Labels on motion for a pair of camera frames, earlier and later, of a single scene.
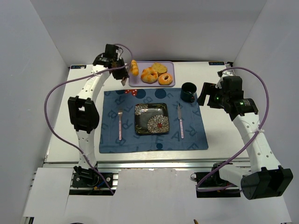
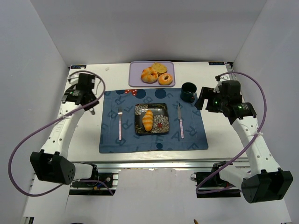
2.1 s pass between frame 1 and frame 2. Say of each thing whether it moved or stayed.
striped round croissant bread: stayed
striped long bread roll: moved
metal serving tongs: moved
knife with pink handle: stayed
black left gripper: moved
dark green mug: stayed
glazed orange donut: stayed
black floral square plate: stayed
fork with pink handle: stayed
